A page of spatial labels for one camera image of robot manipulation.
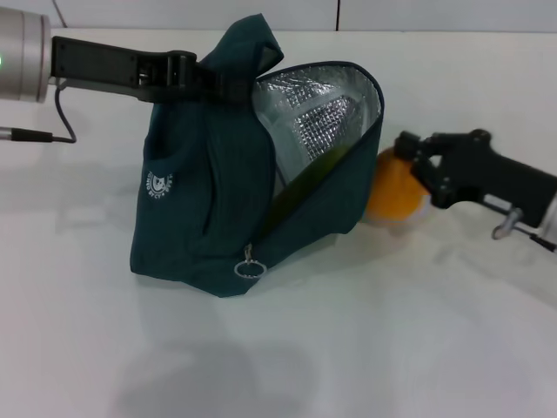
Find orange pear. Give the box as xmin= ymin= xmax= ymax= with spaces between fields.
xmin=359 ymin=145 xmax=436 ymax=228

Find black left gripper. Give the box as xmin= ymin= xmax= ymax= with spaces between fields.
xmin=50 ymin=37 xmax=256 ymax=105

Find arm cable with plug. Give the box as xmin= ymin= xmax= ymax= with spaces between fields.
xmin=0 ymin=84 xmax=77 ymax=145
xmin=491 ymin=207 xmax=557 ymax=254

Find left arm cable with plug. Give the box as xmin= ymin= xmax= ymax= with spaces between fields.
xmin=0 ymin=84 xmax=77 ymax=145

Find green cucumber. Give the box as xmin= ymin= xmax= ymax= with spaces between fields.
xmin=260 ymin=145 xmax=354 ymax=236

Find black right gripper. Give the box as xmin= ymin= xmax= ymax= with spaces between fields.
xmin=393 ymin=129 xmax=557 ymax=230

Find white zipper pull ring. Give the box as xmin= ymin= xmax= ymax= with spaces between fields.
xmin=234 ymin=243 xmax=265 ymax=279

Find teal insulated lunch bag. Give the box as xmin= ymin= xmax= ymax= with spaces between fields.
xmin=130 ymin=12 xmax=386 ymax=300

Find right arm cable with plug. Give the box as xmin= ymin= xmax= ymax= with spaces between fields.
xmin=491 ymin=207 xmax=557 ymax=254

